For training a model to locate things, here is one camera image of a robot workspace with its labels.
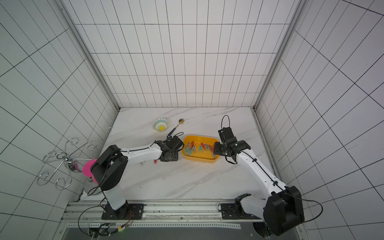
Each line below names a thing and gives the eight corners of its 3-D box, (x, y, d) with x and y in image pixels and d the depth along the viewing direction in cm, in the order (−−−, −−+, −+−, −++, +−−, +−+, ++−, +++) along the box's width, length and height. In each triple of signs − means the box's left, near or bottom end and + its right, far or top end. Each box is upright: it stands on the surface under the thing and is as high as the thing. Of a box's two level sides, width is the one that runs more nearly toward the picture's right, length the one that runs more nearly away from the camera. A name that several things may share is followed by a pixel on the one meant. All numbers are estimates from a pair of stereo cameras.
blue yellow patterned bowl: (152, 131, 107) (151, 128, 103) (154, 121, 113) (153, 117, 110) (167, 131, 107) (166, 128, 103) (169, 121, 113) (168, 117, 110)
